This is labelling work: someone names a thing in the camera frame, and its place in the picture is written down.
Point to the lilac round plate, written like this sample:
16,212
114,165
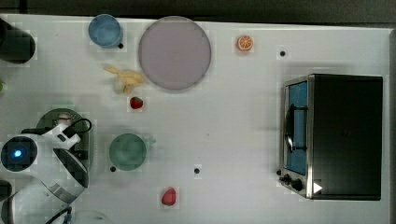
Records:
174,53

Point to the orange slice toy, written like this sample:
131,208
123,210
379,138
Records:
244,43

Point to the green cup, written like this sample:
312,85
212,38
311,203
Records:
128,151

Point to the silver toaster oven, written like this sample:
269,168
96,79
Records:
332,137

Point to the black round pan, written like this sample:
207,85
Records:
16,46

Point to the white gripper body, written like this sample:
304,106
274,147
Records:
62,136

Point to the small strawberry toy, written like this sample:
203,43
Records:
136,102

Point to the red plush fruit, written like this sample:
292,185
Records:
169,198

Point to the green oval strainer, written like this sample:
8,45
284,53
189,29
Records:
82,149

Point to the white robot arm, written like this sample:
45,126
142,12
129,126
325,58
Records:
59,177

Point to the blue cup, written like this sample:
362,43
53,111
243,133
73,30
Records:
105,31

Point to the peeled banana toy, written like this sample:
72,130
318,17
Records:
125,81

